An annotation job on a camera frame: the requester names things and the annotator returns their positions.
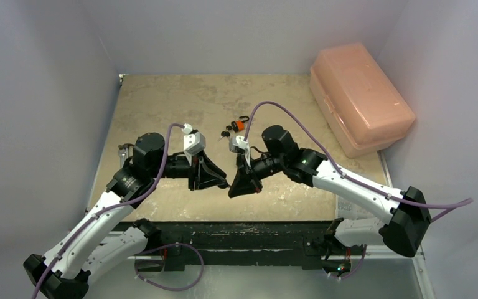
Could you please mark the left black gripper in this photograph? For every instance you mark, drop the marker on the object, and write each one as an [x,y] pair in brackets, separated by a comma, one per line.
[211,174]

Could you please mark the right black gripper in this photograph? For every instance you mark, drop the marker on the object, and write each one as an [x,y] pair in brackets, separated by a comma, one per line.
[246,175]

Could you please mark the black head key pair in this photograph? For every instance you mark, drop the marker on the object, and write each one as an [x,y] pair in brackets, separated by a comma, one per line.
[226,133]

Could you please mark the orange black padlock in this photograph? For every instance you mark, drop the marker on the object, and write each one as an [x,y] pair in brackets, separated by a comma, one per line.
[239,124]

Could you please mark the single black head key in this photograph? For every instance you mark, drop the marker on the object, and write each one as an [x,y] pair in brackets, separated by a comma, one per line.
[223,185]

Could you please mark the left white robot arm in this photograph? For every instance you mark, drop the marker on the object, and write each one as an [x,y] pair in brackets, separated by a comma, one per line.
[69,268]

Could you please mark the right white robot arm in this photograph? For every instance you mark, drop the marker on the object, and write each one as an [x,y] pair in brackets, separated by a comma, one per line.
[399,220]

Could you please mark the small hammer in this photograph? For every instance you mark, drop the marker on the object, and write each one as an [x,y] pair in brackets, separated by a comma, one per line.
[124,150]

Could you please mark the clear screw organizer box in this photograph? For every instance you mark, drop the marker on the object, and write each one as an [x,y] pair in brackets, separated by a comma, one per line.
[348,210]

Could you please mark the pink plastic storage box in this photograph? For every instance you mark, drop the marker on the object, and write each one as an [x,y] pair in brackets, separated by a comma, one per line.
[360,104]

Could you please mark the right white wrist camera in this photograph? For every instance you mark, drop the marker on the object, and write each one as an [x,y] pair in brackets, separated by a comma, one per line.
[239,145]

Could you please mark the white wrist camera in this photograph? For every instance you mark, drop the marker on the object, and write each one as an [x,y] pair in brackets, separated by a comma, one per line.
[239,145]
[193,142]

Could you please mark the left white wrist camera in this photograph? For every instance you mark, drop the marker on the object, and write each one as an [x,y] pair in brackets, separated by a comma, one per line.
[193,142]

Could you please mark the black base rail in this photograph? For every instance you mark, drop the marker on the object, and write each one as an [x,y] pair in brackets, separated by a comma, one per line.
[304,244]

